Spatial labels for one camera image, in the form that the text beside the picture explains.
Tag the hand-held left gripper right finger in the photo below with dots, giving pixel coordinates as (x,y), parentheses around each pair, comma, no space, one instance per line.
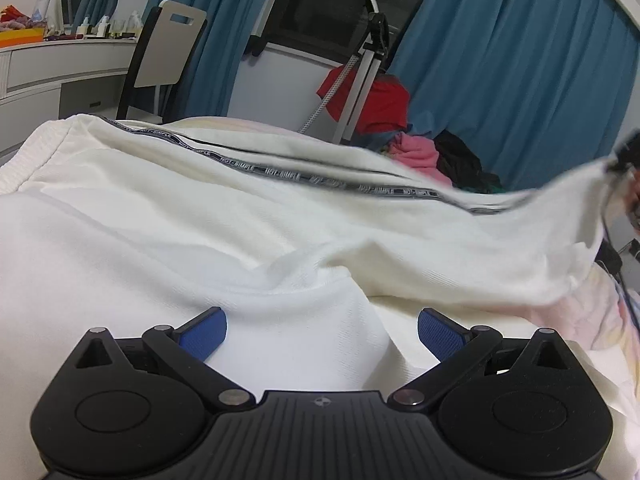
(440,336)

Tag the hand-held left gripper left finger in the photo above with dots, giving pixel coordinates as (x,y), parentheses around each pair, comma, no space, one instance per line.
(205,336)

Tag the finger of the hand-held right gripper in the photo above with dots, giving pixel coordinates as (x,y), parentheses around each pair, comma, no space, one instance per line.
(626,156)

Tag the white sweatpants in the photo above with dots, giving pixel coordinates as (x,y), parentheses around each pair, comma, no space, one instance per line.
(200,235)

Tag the pastel rainbow bed sheet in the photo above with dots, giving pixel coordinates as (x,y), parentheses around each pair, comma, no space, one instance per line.
(597,320)

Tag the blue curtain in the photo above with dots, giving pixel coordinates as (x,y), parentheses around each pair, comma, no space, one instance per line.
(500,60)
(225,35)

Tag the black cloth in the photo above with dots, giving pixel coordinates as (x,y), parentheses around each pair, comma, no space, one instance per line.
(465,160)

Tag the pink cloth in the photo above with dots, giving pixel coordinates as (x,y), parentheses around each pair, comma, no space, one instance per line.
(417,152)

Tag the red cloth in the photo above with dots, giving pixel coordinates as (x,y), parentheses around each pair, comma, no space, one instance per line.
(385,105)

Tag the beige and black chair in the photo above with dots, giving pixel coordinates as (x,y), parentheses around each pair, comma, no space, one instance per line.
(160,60)

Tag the garment steamer stand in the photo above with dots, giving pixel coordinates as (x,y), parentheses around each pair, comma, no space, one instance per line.
(372,25)

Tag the black curtain holder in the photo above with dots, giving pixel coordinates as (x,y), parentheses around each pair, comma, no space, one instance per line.
(256,45)

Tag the white vanity desk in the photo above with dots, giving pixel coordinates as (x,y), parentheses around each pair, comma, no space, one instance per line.
(40,65)

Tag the row of cosmetic bottles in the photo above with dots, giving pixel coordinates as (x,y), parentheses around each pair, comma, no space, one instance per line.
(107,25)

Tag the dark window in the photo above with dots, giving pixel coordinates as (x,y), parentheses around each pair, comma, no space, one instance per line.
(320,0)

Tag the orange box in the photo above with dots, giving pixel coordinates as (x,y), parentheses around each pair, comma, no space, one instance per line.
(20,37)

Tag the clear spray bottle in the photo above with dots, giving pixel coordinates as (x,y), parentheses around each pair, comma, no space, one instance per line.
(43,2)

